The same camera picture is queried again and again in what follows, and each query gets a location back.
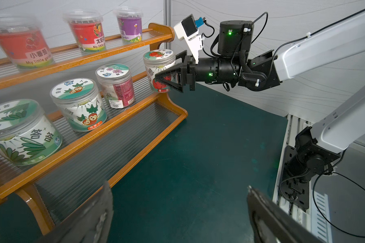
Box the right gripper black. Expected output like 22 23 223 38
155 51 240 93

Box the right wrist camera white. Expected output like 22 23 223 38
173 14 203 64

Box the small clear red seed container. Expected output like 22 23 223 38
0 15 54 69

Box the jar with tomato lid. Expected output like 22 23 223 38
143 49 176 93

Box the jar with green tree lid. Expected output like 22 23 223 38
0 99 63 166

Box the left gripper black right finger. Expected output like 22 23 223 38
246 186 321 243

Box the wooden two-tier shelf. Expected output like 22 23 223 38
0 22 189 236

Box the aluminium front rail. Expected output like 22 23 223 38
272 114 311 232

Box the jar with purple flower lid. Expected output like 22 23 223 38
95 63 135 109

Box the jar with carrot lid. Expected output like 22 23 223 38
50 78 107 132

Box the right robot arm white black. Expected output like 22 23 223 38
168 1 365 187

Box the white slotted cable duct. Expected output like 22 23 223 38
310 192 333 243

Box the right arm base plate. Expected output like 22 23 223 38
279 145 310 211

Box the black power cable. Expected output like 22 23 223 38
312 171 365 239

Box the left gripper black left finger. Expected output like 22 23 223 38
37 181 114 243

